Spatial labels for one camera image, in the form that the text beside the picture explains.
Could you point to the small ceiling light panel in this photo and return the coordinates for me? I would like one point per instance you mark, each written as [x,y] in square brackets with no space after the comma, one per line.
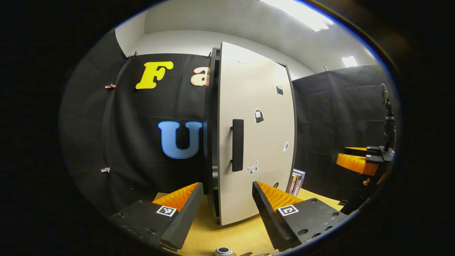
[349,61]

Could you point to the long ceiling light panel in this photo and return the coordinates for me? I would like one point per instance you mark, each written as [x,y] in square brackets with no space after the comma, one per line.
[295,14]

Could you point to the white spring clip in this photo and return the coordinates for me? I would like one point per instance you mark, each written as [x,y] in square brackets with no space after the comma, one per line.
[105,170]

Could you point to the book with white cover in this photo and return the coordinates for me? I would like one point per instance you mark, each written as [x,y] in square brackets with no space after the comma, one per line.
[291,185]

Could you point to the book with purple cover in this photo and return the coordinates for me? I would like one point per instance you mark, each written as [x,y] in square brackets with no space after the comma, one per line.
[299,181]

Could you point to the dark grey cabinet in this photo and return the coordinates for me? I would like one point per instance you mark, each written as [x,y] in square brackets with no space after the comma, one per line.
[211,142]

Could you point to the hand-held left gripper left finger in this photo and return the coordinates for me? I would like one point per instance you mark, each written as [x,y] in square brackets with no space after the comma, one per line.
[183,220]

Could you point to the beige cabinet door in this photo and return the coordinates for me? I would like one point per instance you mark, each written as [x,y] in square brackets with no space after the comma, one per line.
[270,142]

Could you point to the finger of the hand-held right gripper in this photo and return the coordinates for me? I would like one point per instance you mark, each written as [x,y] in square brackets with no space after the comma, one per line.
[357,164]
[359,152]

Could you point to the black backdrop cloth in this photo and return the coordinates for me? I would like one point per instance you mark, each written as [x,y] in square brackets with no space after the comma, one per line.
[131,142]

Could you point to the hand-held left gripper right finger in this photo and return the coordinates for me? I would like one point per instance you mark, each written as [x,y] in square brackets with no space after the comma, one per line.
[268,217]

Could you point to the white plastic bottle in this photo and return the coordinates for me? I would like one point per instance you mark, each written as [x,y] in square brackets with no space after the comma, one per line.
[224,251]

